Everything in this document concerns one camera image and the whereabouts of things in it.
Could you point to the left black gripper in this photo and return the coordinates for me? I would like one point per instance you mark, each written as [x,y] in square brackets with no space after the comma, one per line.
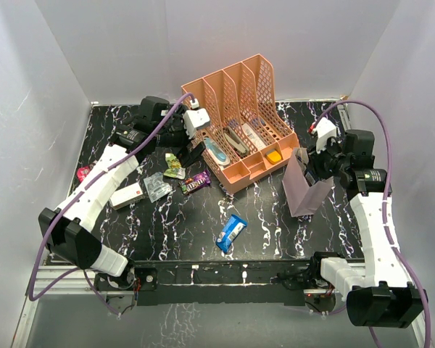
[184,155]

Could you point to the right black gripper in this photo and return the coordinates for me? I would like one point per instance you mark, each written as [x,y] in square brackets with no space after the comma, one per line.
[315,161]

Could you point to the purple M&M's packet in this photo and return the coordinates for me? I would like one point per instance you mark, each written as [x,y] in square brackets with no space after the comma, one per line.
[196,182]

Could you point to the lilac paper bag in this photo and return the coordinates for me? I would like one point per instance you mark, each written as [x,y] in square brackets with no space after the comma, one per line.
[301,198]

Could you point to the blue Oreo cookie pack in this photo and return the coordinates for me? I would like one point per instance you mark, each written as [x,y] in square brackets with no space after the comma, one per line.
[231,230]

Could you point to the blue Burts chips bag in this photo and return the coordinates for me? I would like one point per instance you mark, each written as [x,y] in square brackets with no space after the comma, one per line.
[310,178]

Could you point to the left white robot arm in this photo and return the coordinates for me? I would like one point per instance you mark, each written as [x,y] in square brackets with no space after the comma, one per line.
[67,229]

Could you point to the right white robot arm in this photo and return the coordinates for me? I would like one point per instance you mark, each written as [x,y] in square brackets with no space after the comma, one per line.
[386,295]

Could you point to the green sour candy bag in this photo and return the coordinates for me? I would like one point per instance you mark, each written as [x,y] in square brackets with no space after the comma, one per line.
[174,168]

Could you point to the blue correction tape blister pack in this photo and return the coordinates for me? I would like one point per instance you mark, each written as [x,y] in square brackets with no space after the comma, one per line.
[218,155]

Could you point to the silver foil snack packet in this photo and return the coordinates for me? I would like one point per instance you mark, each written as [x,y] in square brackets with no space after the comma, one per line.
[156,188]

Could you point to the grey stapler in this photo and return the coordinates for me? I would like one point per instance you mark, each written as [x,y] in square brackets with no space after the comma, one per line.
[236,142]

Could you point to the white paper staples box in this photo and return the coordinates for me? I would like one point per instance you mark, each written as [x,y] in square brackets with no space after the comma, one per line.
[253,136]

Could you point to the pink plastic desk organizer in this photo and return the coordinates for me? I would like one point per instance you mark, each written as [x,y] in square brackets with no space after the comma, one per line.
[235,95]

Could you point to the white rectangular snack box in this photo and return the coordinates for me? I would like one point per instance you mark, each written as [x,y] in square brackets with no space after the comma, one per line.
[126,196]

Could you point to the pink candy packet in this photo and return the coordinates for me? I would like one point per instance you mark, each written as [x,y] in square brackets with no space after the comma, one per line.
[83,172]

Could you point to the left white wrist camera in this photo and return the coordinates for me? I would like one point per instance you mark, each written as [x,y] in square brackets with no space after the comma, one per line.
[195,119]

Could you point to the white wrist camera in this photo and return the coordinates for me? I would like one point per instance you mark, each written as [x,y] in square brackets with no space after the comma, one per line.
[322,131]
[195,119]

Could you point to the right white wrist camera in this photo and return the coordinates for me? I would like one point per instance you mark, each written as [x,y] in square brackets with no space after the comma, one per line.
[322,131]

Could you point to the black front mounting rail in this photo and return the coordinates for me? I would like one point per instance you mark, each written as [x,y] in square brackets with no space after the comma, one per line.
[286,282]

